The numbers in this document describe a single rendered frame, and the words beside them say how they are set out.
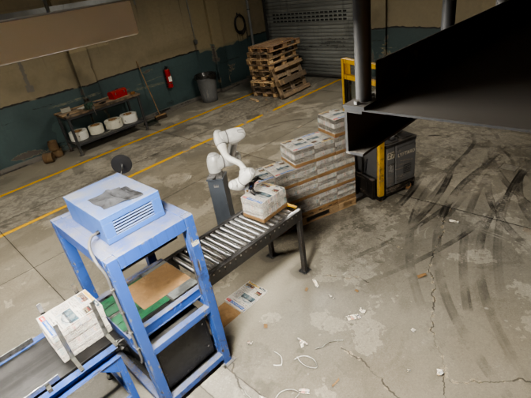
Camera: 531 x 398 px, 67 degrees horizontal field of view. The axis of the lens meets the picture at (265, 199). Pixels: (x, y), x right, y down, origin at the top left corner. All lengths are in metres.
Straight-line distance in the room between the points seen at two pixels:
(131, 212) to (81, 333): 0.96
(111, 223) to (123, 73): 8.39
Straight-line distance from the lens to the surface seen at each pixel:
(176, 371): 3.65
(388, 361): 3.79
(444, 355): 3.90
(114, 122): 10.21
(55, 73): 10.37
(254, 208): 4.02
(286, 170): 4.96
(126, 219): 2.88
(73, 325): 3.21
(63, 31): 1.36
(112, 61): 10.87
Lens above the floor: 2.97
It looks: 29 degrees down
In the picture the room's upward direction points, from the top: 9 degrees counter-clockwise
